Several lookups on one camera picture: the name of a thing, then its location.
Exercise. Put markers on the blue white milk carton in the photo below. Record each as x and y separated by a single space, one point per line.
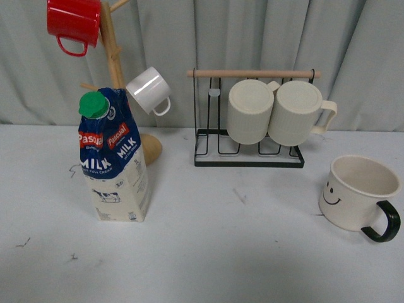
111 156

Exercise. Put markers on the black wire cup rack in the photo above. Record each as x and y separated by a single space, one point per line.
213 146

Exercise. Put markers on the wooden mug tree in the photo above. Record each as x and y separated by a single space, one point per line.
152 147

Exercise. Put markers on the cream ribbed mug right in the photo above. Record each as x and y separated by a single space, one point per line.
299 109

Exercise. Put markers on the red mug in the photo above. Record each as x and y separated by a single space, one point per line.
74 20

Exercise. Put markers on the smiley face cream mug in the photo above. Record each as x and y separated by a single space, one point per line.
356 197

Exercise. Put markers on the cream ribbed mug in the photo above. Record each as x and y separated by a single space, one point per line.
249 110
299 109

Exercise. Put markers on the cream ribbed mug left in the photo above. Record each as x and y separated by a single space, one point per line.
249 110

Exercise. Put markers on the white glossy mug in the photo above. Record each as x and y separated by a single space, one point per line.
151 92

